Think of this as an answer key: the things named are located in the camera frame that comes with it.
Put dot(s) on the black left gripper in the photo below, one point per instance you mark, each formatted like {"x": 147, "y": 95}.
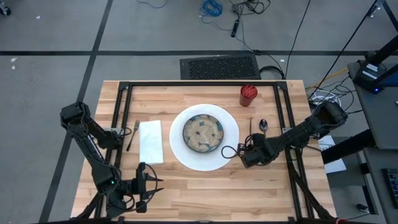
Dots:
{"x": 140, "y": 186}

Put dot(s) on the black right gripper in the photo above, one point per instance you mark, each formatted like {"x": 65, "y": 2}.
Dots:
{"x": 258, "y": 152}

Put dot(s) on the silver knife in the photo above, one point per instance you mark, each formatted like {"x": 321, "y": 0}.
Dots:
{"x": 250, "y": 127}

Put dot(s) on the white cloth napkin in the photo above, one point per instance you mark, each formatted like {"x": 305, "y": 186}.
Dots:
{"x": 150, "y": 143}

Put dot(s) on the white round woven placemat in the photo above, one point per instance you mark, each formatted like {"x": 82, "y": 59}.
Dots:
{"x": 183, "y": 155}

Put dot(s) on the silver fork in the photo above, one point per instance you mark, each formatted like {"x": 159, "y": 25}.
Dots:
{"x": 133, "y": 137}

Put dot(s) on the red ribbed cup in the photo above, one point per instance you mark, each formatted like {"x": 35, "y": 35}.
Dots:
{"x": 247, "y": 98}

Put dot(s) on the patterned ceramic bowl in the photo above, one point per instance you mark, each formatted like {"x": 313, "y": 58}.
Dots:
{"x": 203, "y": 133}

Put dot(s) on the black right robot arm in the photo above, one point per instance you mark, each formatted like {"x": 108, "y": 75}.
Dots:
{"x": 298, "y": 133}

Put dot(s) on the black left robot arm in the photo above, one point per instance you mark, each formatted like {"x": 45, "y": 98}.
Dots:
{"x": 93, "y": 165}

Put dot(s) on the white paper sheet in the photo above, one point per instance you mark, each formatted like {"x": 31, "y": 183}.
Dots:
{"x": 335, "y": 166}

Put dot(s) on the black desk leg beam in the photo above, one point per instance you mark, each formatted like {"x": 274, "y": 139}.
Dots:
{"x": 348, "y": 147}

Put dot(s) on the small black floor object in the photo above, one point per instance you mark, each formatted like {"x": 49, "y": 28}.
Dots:
{"x": 362, "y": 208}

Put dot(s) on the dark grey desk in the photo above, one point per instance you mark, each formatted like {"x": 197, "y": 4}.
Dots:
{"x": 376, "y": 161}

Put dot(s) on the black power adapter stick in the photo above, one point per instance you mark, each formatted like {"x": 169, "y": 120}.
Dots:
{"x": 235, "y": 28}

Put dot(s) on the black box with blue light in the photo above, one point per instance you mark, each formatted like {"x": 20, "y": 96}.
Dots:
{"x": 368, "y": 76}

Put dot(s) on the black keyboard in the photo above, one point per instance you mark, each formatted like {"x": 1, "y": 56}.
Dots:
{"x": 392, "y": 186}

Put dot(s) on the black tripod leg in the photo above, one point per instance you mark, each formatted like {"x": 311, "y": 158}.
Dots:
{"x": 390, "y": 14}

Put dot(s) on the black caster wheel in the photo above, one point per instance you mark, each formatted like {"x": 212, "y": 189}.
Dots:
{"x": 4, "y": 11}

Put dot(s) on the black aluminium table frame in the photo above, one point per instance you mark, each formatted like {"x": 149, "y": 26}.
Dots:
{"x": 202, "y": 83}

